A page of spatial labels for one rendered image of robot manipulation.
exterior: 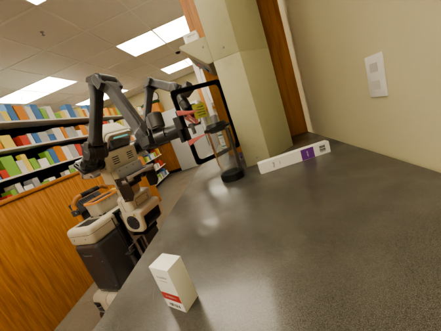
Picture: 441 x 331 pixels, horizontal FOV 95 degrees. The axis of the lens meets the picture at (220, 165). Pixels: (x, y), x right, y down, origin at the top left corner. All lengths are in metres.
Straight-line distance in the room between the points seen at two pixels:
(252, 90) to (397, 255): 0.73
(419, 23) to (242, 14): 0.61
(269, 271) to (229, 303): 0.08
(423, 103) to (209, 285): 0.59
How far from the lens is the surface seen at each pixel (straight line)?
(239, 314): 0.35
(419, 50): 0.64
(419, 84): 0.65
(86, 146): 1.25
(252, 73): 0.94
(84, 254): 1.81
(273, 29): 1.35
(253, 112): 0.91
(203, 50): 0.94
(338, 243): 0.41
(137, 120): 0.96
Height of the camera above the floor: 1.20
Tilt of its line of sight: 13 degrees down
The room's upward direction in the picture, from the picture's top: 19 degrees counter-clockwise
